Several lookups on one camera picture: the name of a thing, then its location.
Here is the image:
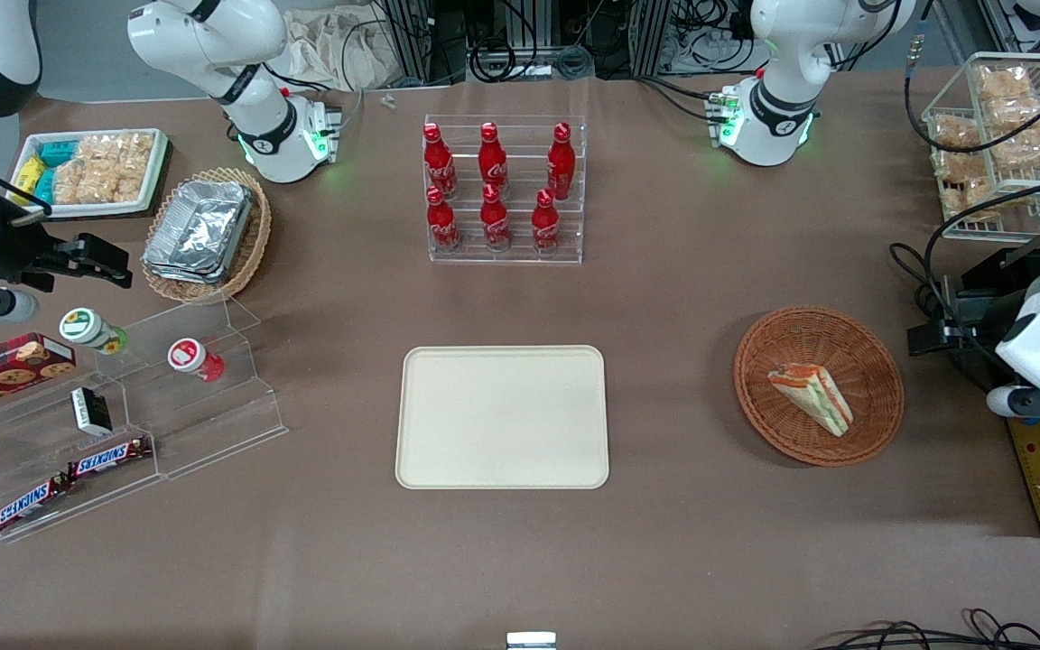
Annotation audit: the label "black base cables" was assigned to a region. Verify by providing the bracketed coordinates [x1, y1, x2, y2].
[636, 74, 730, 125]

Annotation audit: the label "red lid cup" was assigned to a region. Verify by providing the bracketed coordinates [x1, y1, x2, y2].
[167, 338, 227, 384]

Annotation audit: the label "aluminium frame profile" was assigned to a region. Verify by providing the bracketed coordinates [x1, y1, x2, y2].
[630, 0, 676, 79]
[383, 0, 469, 88]

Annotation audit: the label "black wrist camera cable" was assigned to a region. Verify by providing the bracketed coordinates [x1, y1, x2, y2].
[887, 179, 1040, 364]

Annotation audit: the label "red cola bottle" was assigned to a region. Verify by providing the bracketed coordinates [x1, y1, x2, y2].
[425, 186, 462, 254]
[531, 188, 562, 255]
[546, 122, 577, 202]
[480, 183, 513, 252]
[423, 123, 459, 200]
[478, 122, 509, 196]

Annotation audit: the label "Snickers chocolate bar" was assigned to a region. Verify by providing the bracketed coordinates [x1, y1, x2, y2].
[0, 477, 70, 534]
[65, 435, 154, 480]

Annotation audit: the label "black floor cables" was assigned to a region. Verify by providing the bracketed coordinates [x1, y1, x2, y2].
[813, 608, 1040, 650]

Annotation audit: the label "beige rectangular tray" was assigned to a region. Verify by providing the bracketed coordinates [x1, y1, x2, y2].
[395, 345, 610, 491]

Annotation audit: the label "red cookie box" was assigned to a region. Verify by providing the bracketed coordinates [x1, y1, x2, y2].
[0, 333, 78, 417]

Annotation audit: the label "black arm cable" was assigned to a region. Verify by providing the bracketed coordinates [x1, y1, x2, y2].
[903, 32, 1040, 154]

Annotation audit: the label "clear acrylic bottle rack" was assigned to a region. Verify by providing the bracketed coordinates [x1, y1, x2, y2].
[423, 114, 590, 265]

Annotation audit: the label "yellow snack pack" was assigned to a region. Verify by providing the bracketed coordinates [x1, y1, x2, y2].
[12, 155, 48, 193]

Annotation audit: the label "clear bag rice crackers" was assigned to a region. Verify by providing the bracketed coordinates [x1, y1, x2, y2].
[52, 135, 115, 206]
[109, 132, 156, 203]

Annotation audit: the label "black side stand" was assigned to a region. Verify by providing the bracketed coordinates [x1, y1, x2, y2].
[905, 246, 1040, 425]

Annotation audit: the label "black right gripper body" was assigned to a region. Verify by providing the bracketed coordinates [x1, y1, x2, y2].
[0, 215, 67, 292]

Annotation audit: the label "beige crumpled cloth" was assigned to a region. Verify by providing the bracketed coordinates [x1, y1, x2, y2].
[278, 7, 396, 92]

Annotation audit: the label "white rectangular snack tray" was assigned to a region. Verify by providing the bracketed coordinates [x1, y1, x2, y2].
[7, 128, 170, 220]

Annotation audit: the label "triangular sandwich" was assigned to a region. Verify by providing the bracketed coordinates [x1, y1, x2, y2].
[767, 363, 854, 439]

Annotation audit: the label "coiled black cables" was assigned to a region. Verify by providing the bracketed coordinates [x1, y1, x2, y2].
[469, 0, 595, 84]

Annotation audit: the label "green lid cup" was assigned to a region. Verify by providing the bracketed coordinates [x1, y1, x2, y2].
[59, 308, 129, 356]

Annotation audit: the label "light oval wicker basket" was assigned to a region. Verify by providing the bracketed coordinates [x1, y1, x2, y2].
[141, 167, 273, 304]

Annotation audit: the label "clear acrylic step shelf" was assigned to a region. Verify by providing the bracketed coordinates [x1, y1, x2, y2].
[0, 293, 290, 544]

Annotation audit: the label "brown round wicker basket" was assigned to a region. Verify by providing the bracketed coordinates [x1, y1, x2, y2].
[734, 306, 905, 468]

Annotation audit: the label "small black box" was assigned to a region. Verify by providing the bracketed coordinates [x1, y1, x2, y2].
[70, 386, 114, 437]

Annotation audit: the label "stacked aluminium foil containers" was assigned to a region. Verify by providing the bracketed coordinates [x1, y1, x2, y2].
[142, 179, 255, 286]

